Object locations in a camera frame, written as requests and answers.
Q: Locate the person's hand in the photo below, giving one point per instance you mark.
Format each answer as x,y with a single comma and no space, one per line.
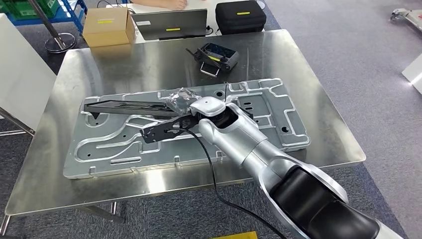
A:
178,4

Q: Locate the grey laptop computer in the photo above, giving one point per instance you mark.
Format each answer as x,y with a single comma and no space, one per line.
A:
171,23

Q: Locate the black plastic plate frame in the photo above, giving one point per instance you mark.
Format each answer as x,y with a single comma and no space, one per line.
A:
132,107

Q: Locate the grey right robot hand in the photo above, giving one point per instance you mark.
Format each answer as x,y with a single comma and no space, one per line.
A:
181,100

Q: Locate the stainless steel workbench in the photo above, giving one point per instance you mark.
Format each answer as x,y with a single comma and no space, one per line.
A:
99,66

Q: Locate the grey metal floor frame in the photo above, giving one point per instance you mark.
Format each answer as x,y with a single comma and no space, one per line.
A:
408,16

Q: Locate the blue metal storage rack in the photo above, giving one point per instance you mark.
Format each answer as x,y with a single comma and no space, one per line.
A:
72,16

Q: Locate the green plastic crate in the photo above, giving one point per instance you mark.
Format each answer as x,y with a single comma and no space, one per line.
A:
23,8

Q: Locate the stamped sheet metal panel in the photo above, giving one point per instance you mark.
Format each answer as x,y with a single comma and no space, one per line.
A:
280,109

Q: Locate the white board panel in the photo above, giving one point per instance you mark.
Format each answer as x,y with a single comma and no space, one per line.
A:
23,76

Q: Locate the white floor block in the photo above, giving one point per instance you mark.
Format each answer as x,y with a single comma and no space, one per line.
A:
415,76

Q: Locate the person's forearm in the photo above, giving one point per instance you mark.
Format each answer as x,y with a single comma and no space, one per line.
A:
148,2

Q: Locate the brown cardboard box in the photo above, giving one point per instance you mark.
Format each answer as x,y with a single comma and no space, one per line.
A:
105,29

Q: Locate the black zip carry case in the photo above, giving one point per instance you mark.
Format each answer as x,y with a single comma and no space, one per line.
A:
240,19

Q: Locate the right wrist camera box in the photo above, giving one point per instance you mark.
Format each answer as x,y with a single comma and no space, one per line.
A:
165,130

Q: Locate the black remote controller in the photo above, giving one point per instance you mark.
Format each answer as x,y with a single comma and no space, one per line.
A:
217,57

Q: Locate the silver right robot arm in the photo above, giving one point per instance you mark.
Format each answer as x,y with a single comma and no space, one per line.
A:
280,165

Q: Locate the chrome base stanchion post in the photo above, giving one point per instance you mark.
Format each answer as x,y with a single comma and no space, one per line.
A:
61,43

